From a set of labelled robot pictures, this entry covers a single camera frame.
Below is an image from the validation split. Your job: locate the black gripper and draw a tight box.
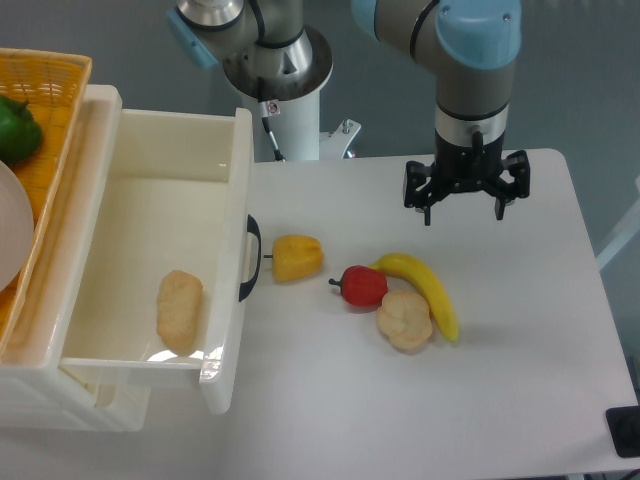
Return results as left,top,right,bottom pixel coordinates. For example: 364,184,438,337
403,133,530,226

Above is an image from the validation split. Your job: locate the white drawer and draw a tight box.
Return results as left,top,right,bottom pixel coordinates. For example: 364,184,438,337
60,109,254,414

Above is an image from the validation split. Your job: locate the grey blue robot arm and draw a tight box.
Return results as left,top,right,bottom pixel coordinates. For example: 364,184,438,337
166,1,530,218

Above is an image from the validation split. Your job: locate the white drawer cabinet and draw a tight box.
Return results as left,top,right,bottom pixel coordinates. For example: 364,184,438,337
1,85,150,432

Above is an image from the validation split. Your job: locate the yellow banana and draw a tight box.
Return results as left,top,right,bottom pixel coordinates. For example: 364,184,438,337
369,252,459,343

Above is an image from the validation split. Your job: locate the red bell pepper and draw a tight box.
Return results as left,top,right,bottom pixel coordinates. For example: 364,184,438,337
328,265,388,308

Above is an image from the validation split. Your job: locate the round bread bun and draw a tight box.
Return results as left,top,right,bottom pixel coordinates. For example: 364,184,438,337
376,290,433,350

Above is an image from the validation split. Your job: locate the yellow bell pepper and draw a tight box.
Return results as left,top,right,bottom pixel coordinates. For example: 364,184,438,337
265,234,324,283

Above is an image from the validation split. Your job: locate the black device at edge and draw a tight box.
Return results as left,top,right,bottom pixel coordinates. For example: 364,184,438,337
605,406,640,458

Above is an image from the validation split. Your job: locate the long bread roll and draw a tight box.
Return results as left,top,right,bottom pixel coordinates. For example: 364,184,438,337
156,270,203,354

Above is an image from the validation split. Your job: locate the yellow woven basket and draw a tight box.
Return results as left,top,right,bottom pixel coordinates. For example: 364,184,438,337
1,48,92,349

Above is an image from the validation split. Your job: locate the green bell pepper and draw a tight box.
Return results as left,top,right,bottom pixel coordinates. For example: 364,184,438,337
0,95,43,167

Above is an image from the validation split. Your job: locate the white plate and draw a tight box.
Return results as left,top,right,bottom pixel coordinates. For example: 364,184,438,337
0,163,34,289

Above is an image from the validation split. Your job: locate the black drawer handle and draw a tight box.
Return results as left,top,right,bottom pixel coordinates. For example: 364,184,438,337
239,214,263,302

